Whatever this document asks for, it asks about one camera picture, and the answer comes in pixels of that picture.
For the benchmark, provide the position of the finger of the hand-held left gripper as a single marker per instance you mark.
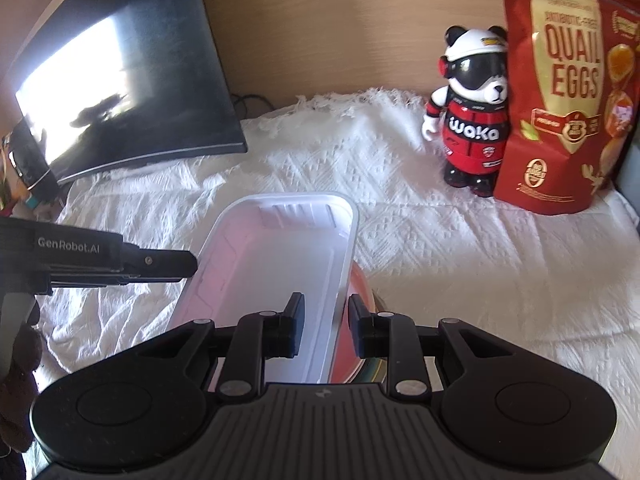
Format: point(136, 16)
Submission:
point(115, 280)
point(160, 260)

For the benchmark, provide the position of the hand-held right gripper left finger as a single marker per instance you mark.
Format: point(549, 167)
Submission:
point(296, 325)

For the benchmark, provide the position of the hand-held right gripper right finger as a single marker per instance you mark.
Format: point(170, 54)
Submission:
point(358, 325)

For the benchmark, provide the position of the white bowl with orange rim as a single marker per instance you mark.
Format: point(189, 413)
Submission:
point(361, 290)

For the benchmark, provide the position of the red and white rectangular dish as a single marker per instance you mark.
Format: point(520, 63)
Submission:
point(280, 250)

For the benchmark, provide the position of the person's left hand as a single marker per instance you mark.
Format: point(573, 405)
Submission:
point(22, 390)

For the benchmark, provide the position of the black device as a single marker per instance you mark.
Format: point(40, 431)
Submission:
point(32, 165)

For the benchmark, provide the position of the white textured cloth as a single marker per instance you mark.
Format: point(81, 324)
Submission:
point(450, 285)

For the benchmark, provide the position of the black computer monitor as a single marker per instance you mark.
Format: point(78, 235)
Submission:
point(125, 75)

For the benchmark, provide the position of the panda figurine in red suit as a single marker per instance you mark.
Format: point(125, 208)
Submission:
point(470, 125)

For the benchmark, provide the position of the red snack bag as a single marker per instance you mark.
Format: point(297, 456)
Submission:
point(565, 85)

